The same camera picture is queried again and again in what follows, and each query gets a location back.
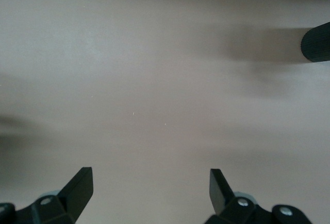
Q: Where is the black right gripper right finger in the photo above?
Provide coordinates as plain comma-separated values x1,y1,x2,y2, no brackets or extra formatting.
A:
206,168,312,224

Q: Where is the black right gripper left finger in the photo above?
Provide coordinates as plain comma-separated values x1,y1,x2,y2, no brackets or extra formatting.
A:
15,167,94,224

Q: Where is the black ribbed cylinder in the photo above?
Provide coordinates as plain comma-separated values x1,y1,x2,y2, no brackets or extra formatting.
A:
300,22,330,62

